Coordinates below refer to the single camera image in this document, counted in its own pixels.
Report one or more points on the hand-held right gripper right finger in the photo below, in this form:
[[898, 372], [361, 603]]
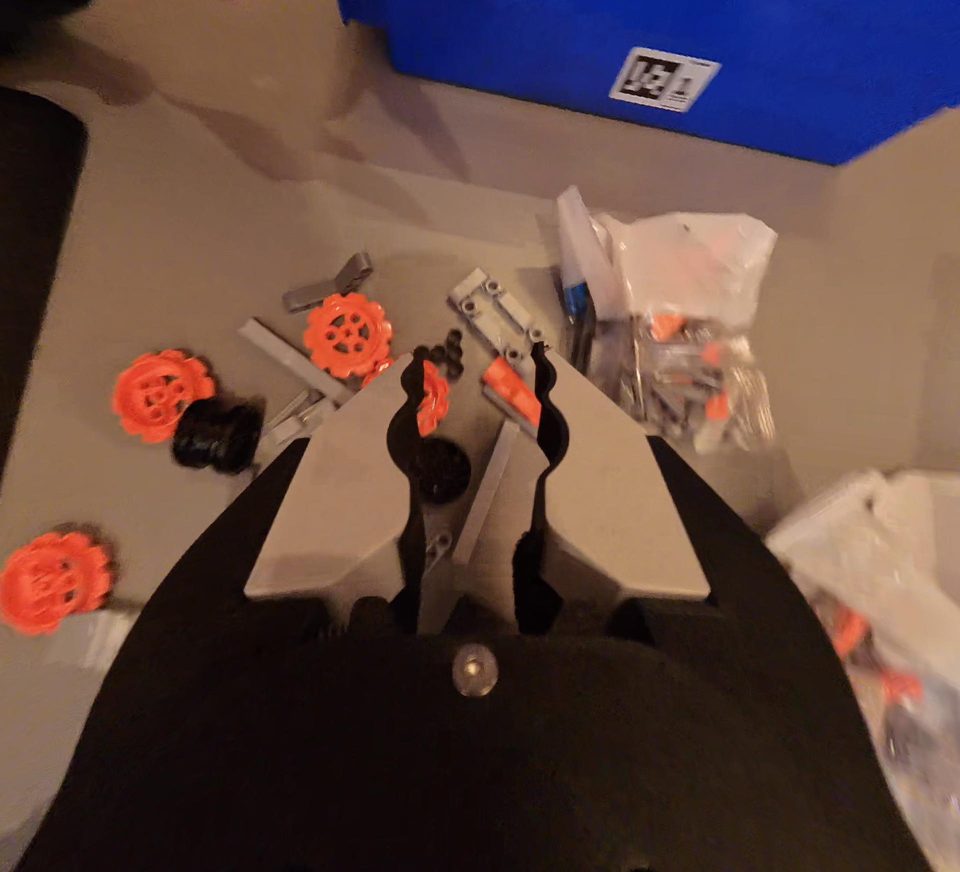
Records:
[[615, 512]]

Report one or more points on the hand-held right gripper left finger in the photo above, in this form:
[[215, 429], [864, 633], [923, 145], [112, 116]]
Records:
[[337, 512]]

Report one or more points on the clear bag of orange parts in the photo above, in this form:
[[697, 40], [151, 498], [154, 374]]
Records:
[[675, 332]]

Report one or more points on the clear bag of grey beams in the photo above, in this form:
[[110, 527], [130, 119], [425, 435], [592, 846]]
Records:
[[877, 587]]

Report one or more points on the blue plastic bin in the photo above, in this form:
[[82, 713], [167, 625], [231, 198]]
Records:
[[600, 2]]

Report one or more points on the black wheel hub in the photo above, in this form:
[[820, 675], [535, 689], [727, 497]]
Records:
[[217, 437], [439, 471]]

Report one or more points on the grey flat bar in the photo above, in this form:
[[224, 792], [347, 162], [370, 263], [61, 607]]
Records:
[[487, 490]]

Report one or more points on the orange wedge panel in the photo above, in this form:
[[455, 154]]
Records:
[[514, 388]]

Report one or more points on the dark grey long bar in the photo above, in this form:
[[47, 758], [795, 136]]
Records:
[[292, 358]]

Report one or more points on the scattered orange gear wheels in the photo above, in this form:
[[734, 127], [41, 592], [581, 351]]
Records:
[[349, 336]]

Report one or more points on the dark grey bent beam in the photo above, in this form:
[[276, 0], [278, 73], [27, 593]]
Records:
[[330, 283]]

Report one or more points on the grey curved panel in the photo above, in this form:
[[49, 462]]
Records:
[[90, 639]]

